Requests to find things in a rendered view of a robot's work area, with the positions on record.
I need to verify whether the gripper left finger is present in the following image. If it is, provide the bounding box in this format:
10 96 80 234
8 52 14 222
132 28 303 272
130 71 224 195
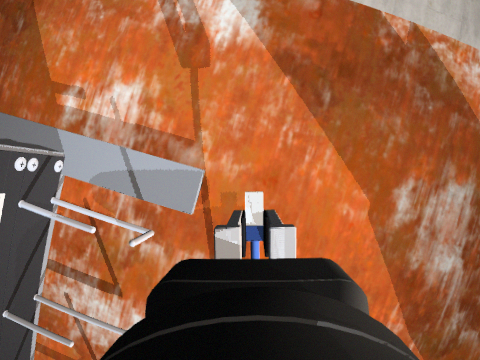
214 210 246 259

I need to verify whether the blue patch cable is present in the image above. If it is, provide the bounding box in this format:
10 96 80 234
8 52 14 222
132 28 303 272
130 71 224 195
250 241 259 258

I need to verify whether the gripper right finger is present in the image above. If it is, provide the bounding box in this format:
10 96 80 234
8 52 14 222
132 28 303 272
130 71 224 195
263 210 296 259

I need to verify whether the black patch panel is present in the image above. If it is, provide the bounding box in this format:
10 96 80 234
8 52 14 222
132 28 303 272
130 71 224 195
0 112 205 360

